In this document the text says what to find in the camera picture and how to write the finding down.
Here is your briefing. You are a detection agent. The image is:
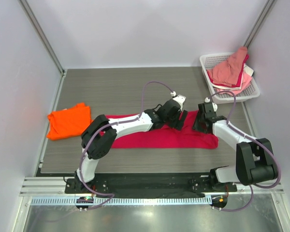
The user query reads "crimson red t shirt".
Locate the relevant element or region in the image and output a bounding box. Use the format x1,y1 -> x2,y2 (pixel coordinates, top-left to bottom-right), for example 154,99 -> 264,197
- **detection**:
112,111 -> 218,149

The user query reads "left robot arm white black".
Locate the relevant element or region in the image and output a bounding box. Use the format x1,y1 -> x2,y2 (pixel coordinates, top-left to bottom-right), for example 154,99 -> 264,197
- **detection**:
74,95 -> 188,193

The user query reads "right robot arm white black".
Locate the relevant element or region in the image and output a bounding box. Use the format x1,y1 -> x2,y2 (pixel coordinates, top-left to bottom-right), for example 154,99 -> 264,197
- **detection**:
192,102 -> 281,191

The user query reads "salmon pink t shirt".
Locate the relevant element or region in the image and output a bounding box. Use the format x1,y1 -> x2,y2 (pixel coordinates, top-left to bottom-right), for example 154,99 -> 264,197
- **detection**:
207,46 -> 249,87

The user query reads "light pink t shirt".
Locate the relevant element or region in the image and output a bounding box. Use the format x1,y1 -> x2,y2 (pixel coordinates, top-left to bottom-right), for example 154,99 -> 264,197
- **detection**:
214,72 -> 252,95

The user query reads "white plastic basket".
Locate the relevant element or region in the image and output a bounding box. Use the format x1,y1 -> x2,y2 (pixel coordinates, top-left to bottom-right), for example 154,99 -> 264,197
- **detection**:
200,47 -> 260,104

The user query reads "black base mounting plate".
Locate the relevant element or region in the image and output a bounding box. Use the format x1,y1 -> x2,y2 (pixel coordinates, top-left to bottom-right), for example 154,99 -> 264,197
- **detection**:
65,173 -> 237,196

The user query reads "folded orange t shirt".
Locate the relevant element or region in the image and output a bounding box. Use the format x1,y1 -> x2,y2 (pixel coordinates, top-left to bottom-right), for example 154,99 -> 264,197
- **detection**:
46,102 -> 92,141

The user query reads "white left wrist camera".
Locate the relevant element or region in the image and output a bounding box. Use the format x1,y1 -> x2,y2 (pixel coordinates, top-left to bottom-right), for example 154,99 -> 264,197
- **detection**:
170,91 -> 186,108

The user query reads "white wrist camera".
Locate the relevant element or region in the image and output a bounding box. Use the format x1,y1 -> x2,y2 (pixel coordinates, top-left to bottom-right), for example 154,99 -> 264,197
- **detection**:
204,97 -> 218,112
170,91 -> 186,108

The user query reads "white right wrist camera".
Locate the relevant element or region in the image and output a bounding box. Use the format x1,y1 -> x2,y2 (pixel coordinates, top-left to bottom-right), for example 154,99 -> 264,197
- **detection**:
204,97 -> 218,112

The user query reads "white slotted cable duct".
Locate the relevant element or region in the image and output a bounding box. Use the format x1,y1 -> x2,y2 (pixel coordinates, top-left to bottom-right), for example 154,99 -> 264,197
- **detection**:
30,195 -> 212,206

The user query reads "right aluminium frame post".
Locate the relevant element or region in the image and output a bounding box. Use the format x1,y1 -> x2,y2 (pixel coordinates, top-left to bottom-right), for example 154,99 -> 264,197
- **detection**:
244,0 -> 277,48

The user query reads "aluminium frame post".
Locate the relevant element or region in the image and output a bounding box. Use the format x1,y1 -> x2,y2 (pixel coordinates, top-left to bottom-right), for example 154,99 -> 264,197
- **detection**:
18,0 -> 65,76
244,0 -> 277,48

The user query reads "aluminium front rail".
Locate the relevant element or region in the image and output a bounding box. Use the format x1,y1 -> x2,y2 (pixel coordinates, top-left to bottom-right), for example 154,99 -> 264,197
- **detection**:
19,177 -> 285,197

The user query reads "left aluminium frame post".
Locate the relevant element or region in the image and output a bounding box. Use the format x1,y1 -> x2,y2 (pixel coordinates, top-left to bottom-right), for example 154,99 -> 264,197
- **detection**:
18,0 -> 65,76

